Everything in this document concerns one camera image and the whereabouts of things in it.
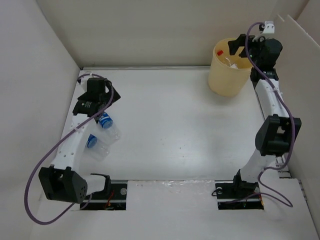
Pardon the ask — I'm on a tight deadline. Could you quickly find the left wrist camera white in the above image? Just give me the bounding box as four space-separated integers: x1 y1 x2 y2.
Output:
76 73 92 88

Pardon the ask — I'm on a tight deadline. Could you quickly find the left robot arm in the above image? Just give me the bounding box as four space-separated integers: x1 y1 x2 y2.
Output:
38 77 121 204

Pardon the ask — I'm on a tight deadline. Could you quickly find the red label plastic bottle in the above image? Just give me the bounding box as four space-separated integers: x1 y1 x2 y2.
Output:
216 49 238 69

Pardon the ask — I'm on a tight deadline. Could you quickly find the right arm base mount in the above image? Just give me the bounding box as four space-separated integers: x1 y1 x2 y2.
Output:
211 180 264 210

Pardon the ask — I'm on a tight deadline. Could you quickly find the blue label bottle upper left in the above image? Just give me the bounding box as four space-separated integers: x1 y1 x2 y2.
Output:
98 112 121 142

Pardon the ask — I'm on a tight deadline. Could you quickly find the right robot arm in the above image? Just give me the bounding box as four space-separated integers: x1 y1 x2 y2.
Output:
223 34 302 199

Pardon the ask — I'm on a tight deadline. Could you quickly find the blue label bottle lower left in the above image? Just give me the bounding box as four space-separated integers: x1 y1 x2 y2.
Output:
84 134 110 162

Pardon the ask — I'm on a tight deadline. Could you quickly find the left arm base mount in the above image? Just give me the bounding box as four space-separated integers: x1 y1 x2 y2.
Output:
79 180 128 211

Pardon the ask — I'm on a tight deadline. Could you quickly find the blue label bottle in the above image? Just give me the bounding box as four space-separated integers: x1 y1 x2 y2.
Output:
98 112 121 142
84 134 110 162

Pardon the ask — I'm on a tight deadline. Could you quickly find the yellow plastic bin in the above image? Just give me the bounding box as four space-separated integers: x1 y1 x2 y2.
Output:
208 38 252 97

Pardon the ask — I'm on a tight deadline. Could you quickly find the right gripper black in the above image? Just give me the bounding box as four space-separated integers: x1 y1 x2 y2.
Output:
227 33 267 67

